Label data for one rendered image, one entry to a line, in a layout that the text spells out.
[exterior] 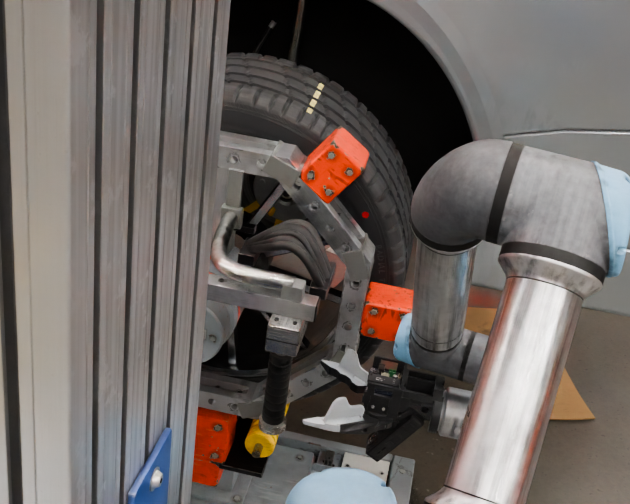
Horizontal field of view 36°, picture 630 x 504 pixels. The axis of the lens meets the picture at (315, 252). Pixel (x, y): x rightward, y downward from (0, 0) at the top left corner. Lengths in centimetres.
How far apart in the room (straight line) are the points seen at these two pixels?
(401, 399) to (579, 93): 70
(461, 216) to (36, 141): 69
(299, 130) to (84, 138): 116
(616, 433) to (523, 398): 200
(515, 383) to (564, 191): 21
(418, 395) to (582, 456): 148
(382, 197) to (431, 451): 123
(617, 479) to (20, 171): 251
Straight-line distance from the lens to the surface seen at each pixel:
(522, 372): 103
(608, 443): 297
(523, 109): 186
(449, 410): 146
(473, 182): 106
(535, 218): 106
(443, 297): 126
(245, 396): 182
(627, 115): 188
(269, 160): 155
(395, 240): 167
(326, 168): 154
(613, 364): 332
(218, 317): 155
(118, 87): 49
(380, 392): 144
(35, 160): 46
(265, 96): 162
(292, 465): 228
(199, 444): 190
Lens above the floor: 176
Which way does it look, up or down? 30 degrees down
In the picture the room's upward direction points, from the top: 8 degrees clockwise
